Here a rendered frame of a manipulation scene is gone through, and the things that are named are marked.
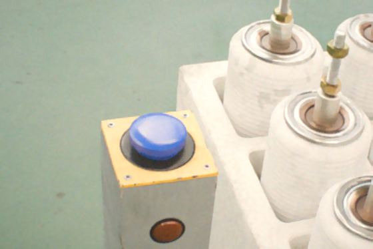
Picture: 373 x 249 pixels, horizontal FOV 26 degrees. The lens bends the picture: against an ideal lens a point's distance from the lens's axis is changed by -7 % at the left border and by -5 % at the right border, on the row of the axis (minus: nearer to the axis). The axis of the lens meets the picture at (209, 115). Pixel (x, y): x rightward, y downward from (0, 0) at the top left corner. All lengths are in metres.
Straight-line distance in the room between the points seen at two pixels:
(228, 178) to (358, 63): 0.18
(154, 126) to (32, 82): 0.61
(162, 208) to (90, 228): 0.38
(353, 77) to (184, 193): 0.32
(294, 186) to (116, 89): 0.48
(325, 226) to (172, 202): 0.13
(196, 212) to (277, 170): 0.16
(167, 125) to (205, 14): 0.75
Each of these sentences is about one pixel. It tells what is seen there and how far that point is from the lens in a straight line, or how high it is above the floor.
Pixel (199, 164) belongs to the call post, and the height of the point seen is 0.31.
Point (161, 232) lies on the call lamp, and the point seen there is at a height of 0.27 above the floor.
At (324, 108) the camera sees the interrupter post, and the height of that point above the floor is 0.27.
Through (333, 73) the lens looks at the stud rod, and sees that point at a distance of 0.71.
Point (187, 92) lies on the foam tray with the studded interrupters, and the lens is 0.88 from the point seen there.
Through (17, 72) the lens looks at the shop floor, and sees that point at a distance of 1.20.
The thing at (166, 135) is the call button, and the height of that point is 0.33.
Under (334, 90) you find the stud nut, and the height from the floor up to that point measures 0.29.
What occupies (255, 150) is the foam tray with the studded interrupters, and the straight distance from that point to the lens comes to 0.81.
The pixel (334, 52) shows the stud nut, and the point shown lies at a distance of 0.69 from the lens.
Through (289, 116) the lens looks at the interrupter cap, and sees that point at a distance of 0.73.
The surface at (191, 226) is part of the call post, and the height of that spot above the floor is 0.26.
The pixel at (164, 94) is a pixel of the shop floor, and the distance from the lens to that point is 1.16.
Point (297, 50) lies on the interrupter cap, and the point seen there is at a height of 0.25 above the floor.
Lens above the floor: 0.71
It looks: 39 degrees down
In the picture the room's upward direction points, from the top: 6 degrees clockwise
